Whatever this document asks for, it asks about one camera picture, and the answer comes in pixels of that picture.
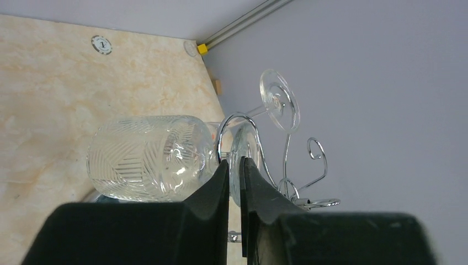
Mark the clear tall stemmed glass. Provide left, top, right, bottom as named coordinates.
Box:
left=247, top=69, right=300, bottom=134

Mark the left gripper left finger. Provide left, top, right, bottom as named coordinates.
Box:
left=23, top=161, right=229, bottom=264

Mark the white poker chip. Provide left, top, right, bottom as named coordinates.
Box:
left=91, top=35, right=113, bottom=55

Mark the yellow corner clamp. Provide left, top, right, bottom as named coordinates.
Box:
left=197, top=44, right=209, bottom=56

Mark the brown wall block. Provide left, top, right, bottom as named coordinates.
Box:
left=212, top=79, right=223, bottom=96

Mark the chrome wine glass rack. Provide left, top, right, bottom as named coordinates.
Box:
left=215, top=111, right=342, bottom=244

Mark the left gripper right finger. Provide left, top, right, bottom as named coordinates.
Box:
left=239, top=157, right=438, bottom=264

